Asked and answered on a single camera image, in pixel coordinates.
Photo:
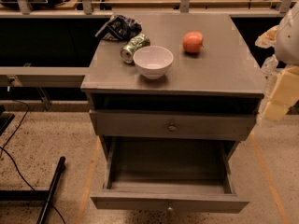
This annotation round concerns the red apple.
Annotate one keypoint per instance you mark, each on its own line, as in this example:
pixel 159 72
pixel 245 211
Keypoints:
pixel 192 42

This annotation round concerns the green soda can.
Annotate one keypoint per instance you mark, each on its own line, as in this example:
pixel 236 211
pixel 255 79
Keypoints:
pixel 135 43

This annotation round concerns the dark crumpled chip bag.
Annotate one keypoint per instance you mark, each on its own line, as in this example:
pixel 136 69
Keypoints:
pixel 119 28

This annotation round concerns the white bowl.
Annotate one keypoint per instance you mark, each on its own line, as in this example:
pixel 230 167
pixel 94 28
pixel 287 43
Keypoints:
pixel 153 62

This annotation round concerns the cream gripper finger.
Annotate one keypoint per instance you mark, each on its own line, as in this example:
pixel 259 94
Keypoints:
pixel 284 95
pixel 267 39

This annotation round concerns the black floor stand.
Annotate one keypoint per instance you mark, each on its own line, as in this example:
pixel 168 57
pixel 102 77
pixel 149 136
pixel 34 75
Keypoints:
pixel 45 197

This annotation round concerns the clear sanitizer bottle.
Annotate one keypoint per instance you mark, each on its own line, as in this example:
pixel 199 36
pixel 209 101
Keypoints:
pixel 269 65

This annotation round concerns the closed grey top drawer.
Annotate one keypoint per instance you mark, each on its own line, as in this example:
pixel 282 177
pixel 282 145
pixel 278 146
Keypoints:
pixel 171 125

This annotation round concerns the grey wooden drawer cabinet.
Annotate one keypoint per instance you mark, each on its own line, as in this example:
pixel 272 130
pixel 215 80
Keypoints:
pixel 222 79

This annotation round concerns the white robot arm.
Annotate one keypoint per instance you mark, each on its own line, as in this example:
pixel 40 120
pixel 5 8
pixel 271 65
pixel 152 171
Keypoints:
pixel 287 43

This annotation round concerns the open grey middle drawer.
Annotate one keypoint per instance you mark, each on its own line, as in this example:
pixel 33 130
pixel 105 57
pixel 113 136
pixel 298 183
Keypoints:
pixel 173 175

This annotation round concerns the grey metal rail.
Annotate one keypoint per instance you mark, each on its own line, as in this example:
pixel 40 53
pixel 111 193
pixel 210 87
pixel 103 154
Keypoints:
pixel 61 77

